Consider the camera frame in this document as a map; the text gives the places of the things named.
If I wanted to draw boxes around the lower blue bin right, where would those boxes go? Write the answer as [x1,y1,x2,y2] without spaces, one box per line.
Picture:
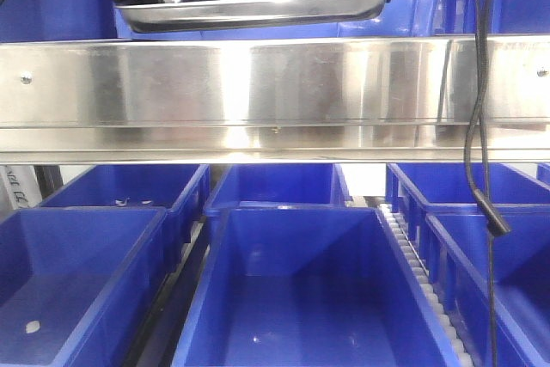
[423,207,550,367]

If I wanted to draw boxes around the white roller track centre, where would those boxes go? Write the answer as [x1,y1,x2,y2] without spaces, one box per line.
[378,202,474,366]

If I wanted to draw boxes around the rail screw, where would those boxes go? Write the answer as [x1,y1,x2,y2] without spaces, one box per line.
[20,73,33,85]

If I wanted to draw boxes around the lower blue bin left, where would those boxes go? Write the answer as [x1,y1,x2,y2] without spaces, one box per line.
[1,207,167,366]

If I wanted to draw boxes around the lower blue bin centre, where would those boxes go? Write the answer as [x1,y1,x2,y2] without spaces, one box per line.
[173,208,459,366]

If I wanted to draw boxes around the blue bin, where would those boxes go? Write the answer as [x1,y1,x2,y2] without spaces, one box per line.
[423,207,550,367]
[1,207,167,366]
[173,208,459,366]
[204,163,351,225]

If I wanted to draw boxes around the silver metal tray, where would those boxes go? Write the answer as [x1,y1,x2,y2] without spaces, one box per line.
[116,0,387,34]

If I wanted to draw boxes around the black hanging cable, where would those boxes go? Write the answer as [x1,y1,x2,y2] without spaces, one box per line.
[463,0,512,367]

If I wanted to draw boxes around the rear lower blue bin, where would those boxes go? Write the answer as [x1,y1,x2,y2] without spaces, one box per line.
[204,163,351,225]

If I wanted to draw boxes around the steel shelf front rail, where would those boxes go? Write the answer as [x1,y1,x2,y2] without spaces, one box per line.
[0,34,550,166]

